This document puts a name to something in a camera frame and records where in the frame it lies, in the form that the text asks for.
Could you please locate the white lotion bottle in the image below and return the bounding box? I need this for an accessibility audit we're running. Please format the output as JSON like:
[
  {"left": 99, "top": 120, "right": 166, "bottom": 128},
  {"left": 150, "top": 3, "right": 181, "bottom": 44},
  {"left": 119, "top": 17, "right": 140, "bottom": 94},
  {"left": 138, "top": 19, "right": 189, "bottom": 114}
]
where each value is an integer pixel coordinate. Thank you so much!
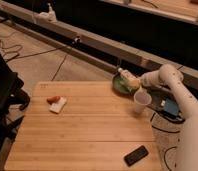
[{"left": 118, "top": 68, "right": 140, "bottom": 90}]

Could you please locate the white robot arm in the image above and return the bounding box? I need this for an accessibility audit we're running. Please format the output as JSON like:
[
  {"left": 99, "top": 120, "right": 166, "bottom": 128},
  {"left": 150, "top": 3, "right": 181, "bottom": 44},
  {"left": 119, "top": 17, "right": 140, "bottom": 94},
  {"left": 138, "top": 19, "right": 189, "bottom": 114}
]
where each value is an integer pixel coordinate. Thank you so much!
[{"left": 140, "top": 64, "right": 198, "bottom": 171}]

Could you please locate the green ceramic bowl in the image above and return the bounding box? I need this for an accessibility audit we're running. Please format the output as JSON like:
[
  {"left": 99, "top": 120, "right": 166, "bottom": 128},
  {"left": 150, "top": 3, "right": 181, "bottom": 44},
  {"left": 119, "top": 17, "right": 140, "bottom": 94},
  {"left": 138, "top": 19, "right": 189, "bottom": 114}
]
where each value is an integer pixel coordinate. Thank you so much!
[{"left": 112, "top": 74, "right": 138, "bottom": 95}]

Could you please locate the small orange-red object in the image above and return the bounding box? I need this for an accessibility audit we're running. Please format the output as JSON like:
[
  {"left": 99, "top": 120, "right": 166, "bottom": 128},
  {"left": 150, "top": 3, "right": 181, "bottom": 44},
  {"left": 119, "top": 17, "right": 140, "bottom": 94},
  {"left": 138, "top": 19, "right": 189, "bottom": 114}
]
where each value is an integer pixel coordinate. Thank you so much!
[{"left": 47, "top": 96, "right": 60, "bottom": 104}]

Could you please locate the blue power box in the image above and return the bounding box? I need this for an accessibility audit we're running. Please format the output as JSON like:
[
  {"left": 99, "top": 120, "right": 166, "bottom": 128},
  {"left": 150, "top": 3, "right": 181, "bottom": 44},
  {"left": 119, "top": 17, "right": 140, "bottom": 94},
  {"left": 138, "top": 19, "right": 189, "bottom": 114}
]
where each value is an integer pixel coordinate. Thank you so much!
[{"left": 161, "top": 99, "right": 179, "bottom": 118}]

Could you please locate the black smartphone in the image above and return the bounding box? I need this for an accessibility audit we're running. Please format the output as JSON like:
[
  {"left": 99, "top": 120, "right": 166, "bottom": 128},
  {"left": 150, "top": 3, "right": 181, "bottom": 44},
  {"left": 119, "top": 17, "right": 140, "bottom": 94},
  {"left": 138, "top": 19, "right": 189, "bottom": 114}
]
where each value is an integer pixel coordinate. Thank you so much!
[{"left": 124, "top": 145, "right": 149, "bottom": 166}]

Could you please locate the black office chair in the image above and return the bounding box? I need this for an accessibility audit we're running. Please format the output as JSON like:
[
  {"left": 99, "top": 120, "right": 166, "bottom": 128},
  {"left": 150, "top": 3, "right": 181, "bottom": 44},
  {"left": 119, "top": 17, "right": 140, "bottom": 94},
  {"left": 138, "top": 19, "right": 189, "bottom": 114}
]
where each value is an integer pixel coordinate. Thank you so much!
[{"left": 0, "top": 53, "right": 30, "bottom": 151}]

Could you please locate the metal floor rail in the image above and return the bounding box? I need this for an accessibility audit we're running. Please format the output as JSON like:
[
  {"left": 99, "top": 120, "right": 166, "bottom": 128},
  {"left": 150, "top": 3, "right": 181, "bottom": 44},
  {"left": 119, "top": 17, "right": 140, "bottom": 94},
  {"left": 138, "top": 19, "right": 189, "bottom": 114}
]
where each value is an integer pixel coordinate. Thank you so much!
[{"left": 0, "top": 0, "right": 198, "bottom": 99}]

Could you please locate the black floor cable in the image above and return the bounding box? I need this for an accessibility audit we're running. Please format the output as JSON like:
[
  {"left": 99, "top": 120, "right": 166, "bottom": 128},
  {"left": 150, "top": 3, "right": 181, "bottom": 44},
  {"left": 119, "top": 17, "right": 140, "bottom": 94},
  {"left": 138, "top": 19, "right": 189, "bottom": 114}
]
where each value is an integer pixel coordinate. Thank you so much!
[{"left": 150, "top": 111, "right": 185, "bottom": 171}]

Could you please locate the white object on rail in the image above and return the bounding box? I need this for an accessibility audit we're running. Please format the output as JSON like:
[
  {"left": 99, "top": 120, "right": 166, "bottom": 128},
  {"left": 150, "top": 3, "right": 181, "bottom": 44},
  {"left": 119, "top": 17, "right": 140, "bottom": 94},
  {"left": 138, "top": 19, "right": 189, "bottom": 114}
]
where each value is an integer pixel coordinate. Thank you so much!
[{"left": 36, "top": 2, "right": 58, "bottom": 23}]

